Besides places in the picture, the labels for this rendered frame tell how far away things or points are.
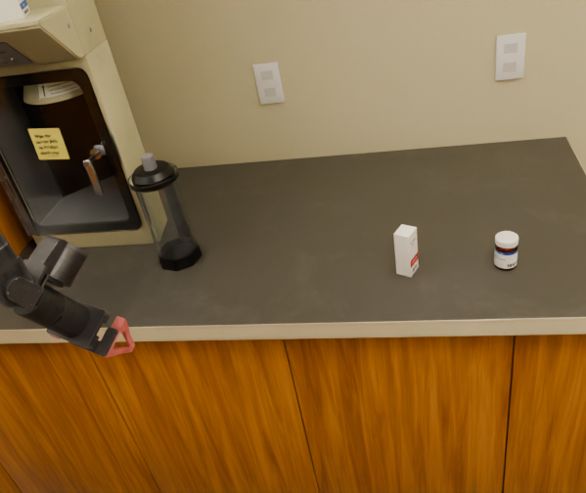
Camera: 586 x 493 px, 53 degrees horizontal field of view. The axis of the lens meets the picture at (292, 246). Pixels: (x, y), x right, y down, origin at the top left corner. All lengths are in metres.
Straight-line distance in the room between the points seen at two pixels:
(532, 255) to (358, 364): 0.42
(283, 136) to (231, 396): 0.77
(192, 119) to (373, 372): 0.93
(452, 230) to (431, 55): 0.51
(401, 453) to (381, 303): 0.45
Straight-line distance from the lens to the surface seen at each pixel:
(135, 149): 1.45
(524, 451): 1.48
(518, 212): 1.41
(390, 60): 1.64
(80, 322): 1.00
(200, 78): 1.73
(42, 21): 1.21
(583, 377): 1.31
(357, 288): 1.21
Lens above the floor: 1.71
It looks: 35 degrees down
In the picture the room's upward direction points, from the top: 11 degrees counter-clockwise
